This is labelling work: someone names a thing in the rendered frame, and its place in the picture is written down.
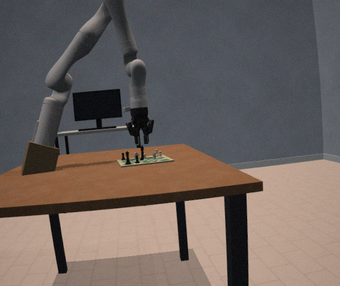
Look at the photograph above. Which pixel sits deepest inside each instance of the green and cream chessboard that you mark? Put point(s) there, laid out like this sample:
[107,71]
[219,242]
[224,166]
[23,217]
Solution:
[149,161]

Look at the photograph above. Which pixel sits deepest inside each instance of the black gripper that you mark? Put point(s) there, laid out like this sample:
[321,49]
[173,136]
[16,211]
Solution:
[140,120]

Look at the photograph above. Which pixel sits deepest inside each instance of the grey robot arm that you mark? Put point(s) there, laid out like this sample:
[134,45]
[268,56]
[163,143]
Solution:
[61,82]

